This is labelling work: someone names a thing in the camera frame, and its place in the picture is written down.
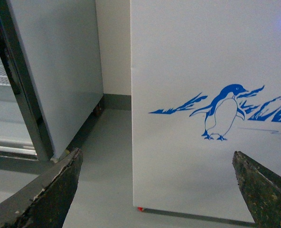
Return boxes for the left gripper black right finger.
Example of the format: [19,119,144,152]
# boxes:
[232,151,281,228]

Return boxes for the upright glass-door fridge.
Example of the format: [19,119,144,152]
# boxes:
[0,0,103,161]

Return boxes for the white chest freezer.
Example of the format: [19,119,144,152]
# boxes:
[130,0,281,222]

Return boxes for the fridge caster wheel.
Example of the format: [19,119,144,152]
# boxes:
[93,104,103,117]

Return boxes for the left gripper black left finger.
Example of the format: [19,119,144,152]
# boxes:
[0,148,83,228]

